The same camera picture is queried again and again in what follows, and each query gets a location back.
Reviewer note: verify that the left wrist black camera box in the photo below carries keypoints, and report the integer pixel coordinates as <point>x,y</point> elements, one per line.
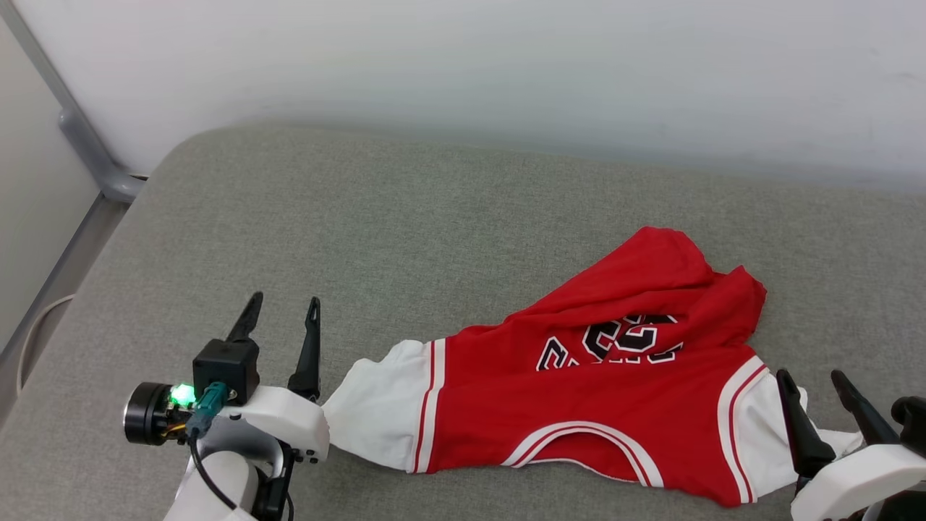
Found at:
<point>228,365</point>

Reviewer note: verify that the grey metal frame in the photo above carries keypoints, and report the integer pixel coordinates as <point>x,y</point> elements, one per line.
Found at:
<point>108,179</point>

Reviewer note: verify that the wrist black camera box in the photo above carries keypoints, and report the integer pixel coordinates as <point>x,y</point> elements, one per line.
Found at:
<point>228,365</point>
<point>913,423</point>

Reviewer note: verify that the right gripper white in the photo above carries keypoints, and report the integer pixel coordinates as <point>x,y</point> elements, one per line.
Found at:
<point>854,477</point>

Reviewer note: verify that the grey fabric sofa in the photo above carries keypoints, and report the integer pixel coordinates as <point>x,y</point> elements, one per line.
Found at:
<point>434,239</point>

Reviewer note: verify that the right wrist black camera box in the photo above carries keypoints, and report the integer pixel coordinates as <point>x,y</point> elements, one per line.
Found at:
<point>913,423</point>

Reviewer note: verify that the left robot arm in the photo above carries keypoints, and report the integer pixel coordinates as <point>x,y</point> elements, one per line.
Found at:
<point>224,481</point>

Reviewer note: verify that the red and white jersey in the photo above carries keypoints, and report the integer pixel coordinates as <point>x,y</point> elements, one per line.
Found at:
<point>579,427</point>

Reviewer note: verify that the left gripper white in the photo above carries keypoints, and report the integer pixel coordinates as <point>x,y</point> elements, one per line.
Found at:
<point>282,420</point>

